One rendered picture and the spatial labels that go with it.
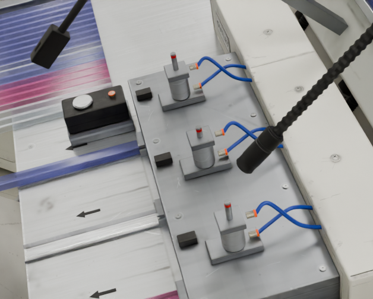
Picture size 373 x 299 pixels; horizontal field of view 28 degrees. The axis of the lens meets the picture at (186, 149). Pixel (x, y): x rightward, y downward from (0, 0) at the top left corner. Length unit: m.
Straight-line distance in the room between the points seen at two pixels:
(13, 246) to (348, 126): 0.78
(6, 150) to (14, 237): 1.02
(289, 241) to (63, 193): 0.29
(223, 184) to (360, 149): 0.14
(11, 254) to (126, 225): 0.58
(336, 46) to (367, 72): 0.07
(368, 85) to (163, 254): 0.28
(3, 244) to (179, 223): 0.69
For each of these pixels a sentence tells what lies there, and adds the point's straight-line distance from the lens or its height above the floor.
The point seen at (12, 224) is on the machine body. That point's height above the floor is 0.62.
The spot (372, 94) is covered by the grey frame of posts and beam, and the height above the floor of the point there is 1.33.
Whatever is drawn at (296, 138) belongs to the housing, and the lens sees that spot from 0.76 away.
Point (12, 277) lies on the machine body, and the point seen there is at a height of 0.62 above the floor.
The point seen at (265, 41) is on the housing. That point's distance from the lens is 0.88.
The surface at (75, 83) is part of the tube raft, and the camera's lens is 0.99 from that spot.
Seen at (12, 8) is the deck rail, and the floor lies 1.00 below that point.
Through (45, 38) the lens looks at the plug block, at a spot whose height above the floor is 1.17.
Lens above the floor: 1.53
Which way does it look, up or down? 27 degrees down
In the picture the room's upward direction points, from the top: 42 degrees clockwise
